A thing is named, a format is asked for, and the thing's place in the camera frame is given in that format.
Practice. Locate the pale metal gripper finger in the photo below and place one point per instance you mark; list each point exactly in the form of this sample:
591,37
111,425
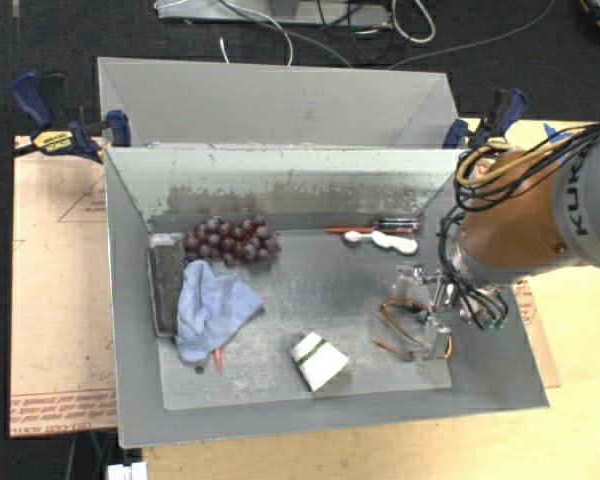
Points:
435,340
409,279

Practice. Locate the white plastic spoon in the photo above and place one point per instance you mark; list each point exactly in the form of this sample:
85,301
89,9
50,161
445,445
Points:
390,242

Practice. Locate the black and red tool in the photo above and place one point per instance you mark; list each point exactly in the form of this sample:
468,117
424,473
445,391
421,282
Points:
397,224

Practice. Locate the thin red stick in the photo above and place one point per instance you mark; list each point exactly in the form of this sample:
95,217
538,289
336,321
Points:
350,230

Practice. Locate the grey metal bin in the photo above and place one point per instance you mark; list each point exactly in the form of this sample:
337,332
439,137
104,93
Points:
330,293

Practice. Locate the white cup with green stripe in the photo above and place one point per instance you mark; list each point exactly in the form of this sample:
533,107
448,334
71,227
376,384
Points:
320,363

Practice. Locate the dark purple grape bunch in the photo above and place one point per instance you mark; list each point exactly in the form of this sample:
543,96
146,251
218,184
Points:
232,243

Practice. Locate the light blue cloth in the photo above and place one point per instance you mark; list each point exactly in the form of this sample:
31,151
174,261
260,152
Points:
207,308

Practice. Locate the small red pointed thing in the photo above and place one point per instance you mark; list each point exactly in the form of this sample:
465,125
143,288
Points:
218,360

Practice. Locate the brown cardboard board red print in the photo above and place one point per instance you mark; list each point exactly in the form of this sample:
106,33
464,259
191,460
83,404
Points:
60,288

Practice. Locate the orange-brown frame sunglasses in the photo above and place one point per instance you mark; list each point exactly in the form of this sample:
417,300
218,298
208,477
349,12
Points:
391,346

